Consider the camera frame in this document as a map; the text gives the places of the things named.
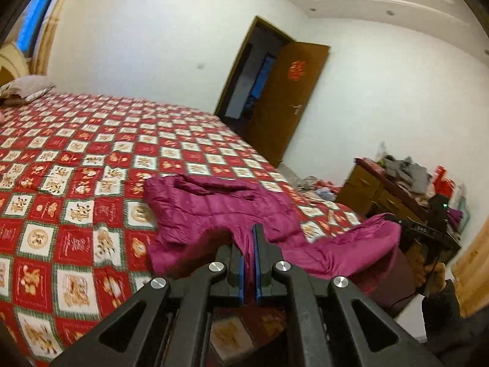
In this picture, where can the grey cloth heap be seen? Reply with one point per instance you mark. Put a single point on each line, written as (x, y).
(408, 174)

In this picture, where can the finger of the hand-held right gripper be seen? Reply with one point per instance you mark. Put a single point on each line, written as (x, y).
(391, 219)

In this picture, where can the red paper door decoration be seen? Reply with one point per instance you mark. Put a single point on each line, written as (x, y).
(296, 70)

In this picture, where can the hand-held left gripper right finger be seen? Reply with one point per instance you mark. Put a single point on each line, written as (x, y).
(258, 280)

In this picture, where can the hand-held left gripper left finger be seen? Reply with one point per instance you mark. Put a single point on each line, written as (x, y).
(241, 280)

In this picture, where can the brown wooden dresser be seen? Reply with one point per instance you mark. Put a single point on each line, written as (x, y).
(366, 191)

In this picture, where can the light wooden panel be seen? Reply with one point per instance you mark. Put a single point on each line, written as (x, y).
(473, 267)

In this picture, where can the window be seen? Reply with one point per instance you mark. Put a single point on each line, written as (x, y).
(38, 19)

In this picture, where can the narrow beige floral curtain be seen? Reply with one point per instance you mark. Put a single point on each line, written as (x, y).
(53, 26)

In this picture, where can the brown wooden door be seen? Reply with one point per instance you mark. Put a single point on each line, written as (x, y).
(286, 122)

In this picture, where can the dark wooden door frame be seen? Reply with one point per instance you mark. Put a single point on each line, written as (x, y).
(229, 84)

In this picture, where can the person's right forearm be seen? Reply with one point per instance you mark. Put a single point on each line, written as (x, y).
(454, 313)

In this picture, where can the magenta puffer jacket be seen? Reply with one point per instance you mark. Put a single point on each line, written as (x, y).
(214, 214)

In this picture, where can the pile of clothes on floor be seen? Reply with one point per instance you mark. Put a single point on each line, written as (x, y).
(319, 189)

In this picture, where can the red bag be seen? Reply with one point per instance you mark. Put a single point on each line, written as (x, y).
(443, 183)

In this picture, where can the cream wooden headboard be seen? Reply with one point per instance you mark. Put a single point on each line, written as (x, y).
(11, 65)

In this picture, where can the striped grey pillow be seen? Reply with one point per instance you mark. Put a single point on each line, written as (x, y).
(25, 88)

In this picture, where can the person's right hand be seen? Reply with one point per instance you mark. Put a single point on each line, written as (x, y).
(422, 269)

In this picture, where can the red checkered printed bedsheet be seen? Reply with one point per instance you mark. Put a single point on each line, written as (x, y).
(76, 183)

